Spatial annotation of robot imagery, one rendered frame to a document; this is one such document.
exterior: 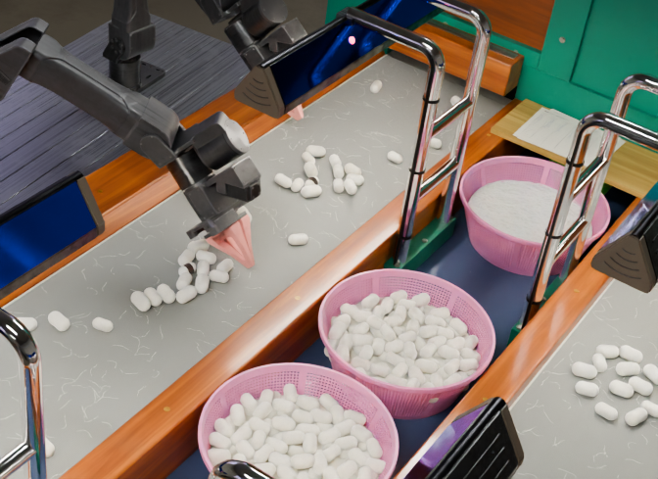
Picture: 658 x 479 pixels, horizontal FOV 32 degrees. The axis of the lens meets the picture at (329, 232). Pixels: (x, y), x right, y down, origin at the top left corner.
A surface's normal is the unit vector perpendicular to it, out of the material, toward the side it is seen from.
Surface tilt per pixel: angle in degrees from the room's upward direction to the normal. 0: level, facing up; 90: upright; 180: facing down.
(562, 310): 0
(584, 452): 0
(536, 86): 90
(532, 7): 90
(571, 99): 90
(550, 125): 0
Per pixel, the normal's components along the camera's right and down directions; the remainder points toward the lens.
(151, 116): 0.58, -0.62
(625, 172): 0.11, -0.79
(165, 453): 0.82, 0.42
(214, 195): 0.65, -0.31
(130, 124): -0.06, 0.56
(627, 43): -0.56, 0.45
